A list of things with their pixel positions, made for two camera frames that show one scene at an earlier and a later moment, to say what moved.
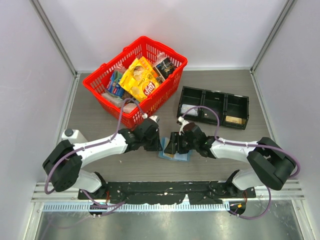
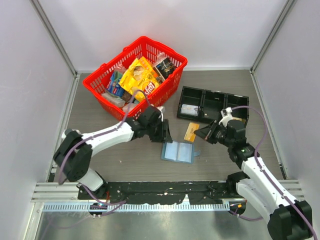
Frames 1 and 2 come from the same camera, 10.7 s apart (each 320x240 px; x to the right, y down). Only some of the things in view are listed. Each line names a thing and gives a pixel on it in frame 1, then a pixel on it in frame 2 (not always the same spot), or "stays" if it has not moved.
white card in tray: x=194 y=111 stays
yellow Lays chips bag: x=141 y=80 stays
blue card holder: x=185 y=157 stays
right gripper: x=171 y=148 to x=206 y=132
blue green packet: x=114 y=87 stays
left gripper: x=157 y=145 to x=164 y=134
